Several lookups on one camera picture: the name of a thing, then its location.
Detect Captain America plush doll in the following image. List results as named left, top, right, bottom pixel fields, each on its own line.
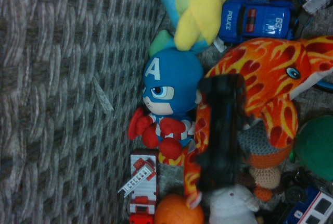
left=126, top=47, right=205, bottom=160

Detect blue white toy bus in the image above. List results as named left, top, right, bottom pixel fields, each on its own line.
left=280, top=186, right=333, bottom=224

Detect grey woven basket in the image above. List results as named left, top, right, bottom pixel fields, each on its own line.
left=0, top=0, right=333, bottom=224

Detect white plush animal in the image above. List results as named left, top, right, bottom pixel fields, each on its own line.
left=209, top=184, right=260, bottom=224

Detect blue cable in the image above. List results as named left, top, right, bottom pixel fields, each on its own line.
left=313, top=79, right=333, bottom=91

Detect red white toy fire truck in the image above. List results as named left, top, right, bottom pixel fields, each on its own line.
left=117, top=148, right=160, bottom=224

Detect black Sony gamepad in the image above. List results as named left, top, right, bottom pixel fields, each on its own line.
left=195, top=73, right=247, bottom=194

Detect clear plastic connector piece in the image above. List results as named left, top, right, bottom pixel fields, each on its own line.
left=302, top=0, right=333, bottom=17

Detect orange ball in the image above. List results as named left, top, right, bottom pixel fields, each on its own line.
left=154, top=193, right=205, bottom=224

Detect blue police toy car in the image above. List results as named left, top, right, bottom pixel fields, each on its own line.
left=217, top=0, right=296, bottom=45

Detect black toy car wheels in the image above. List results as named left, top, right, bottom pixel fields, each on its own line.
left=280, top=168, right=309, bottom=205

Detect grey orange crocheted doll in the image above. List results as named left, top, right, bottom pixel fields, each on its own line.
left=237, top=121, right=295, bottom=202

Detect green round plush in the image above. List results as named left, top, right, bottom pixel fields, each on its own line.
left=289, top=115, right=333, bottom=182

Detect yellow and blue plush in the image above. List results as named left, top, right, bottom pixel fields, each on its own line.
left=148, top=0, right=235, bottom=55

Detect orange flame dolphin plush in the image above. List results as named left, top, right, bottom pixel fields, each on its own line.
left=158, top=35, right=333, bottom=209

